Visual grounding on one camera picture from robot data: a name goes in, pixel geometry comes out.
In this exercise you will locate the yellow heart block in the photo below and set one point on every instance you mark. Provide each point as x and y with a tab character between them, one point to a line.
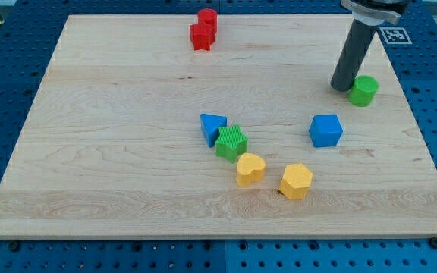
251	168

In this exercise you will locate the white fiducial marker tag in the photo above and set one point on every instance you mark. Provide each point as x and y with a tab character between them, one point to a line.
395	35

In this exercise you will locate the red star block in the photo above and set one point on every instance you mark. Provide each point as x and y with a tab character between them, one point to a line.
202	36

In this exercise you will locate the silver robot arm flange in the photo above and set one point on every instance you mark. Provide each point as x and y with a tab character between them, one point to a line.
376	12

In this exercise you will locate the blue triangle block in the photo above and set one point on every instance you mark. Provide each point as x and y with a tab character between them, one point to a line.
210	125

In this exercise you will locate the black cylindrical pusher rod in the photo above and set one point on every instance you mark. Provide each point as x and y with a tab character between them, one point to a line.
354	51

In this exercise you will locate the yellow hexagon block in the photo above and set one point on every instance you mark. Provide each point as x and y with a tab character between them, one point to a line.
296	181

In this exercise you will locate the red cylinder block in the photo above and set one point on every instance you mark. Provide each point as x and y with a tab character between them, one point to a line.
208	16

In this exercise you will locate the green cylinder block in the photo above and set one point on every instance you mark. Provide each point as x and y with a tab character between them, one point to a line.
363	91

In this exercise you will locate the blue cube block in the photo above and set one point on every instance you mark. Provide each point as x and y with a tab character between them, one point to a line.
325	130

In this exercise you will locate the light wooden board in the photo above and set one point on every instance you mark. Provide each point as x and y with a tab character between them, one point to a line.
112	147

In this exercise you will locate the green star block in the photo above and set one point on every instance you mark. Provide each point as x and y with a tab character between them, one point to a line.
231	143

